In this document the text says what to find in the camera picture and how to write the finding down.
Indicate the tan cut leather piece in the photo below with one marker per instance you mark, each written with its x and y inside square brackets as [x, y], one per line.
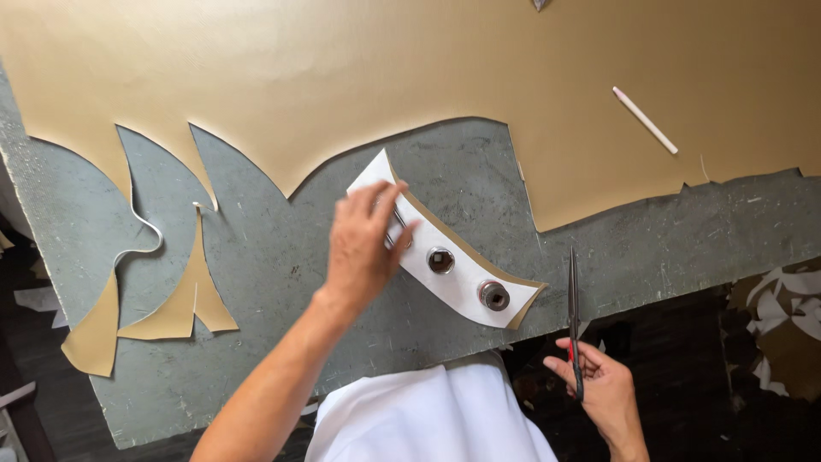
[523, 315]

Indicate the person's white garment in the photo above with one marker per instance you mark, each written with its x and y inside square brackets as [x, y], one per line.
[430, 417]

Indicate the grey wooden frame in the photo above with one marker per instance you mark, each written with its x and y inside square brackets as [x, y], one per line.
[13, 423]

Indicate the large tan leather sheet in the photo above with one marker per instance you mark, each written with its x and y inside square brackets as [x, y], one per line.
[385, 64]

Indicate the heap of tan white scraps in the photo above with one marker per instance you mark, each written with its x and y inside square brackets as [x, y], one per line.
[779, 321]

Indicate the white paper scrap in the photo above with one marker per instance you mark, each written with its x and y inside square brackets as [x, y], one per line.
[40, 301]

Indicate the metal socket weight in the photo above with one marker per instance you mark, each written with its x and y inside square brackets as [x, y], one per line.
[494, 296]
[399, 219]
[441, 260]

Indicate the person's left hand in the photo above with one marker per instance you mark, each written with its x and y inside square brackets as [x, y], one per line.
[359, 250]

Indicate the tan triangular leather offcut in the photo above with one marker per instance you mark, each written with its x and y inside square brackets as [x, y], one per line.
[183, 308]

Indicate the person's right hand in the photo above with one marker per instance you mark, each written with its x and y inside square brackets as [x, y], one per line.
[606, 391]

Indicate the white paper pattern template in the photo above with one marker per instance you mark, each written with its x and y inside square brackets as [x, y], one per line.
[465, 282]

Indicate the small grey pointed object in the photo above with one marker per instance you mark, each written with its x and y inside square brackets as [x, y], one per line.
[540, 4]

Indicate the white marking pencil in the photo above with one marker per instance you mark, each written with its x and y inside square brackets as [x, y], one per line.
[644, 120]

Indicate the tan curved leather offcut strip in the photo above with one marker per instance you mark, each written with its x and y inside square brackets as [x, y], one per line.
[95, 340]

